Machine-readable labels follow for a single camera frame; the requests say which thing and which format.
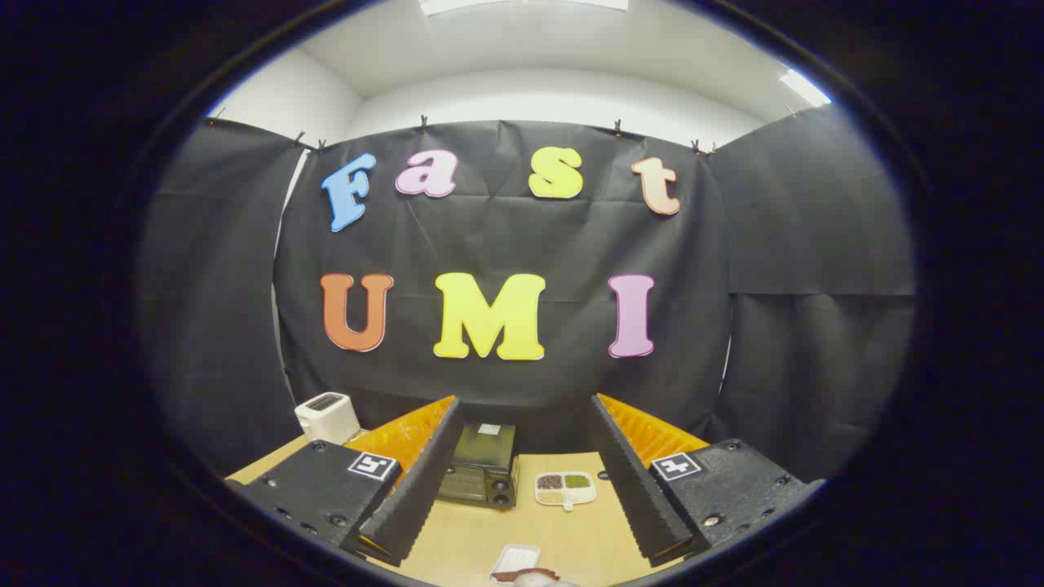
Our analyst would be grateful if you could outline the red raw meat piece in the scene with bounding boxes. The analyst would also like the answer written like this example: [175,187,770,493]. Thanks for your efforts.
[493,567,564,585]

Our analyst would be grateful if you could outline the black toaster oven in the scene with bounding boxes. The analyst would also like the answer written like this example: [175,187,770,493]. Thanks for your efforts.
[436,422,521,510]

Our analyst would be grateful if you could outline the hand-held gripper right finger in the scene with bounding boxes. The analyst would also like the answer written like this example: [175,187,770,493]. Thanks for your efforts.
[587,393,825,569]

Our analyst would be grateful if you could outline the white bread toaster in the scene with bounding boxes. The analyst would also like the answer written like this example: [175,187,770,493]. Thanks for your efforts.
[294,392,361,445]

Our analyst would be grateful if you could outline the small white tray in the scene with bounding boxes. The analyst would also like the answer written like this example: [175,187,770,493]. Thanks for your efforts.
[490,544,542,576]

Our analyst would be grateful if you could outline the ceiling light panel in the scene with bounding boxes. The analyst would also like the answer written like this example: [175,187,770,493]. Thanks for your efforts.
[779,69,831,107]
[420,0,629,15]

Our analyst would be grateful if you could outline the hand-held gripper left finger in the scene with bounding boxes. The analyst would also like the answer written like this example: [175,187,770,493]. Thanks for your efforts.
[224,395,464,567]

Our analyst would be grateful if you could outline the white divided dish with grains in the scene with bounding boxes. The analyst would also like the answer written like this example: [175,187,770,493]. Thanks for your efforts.
[535,470,597,512]

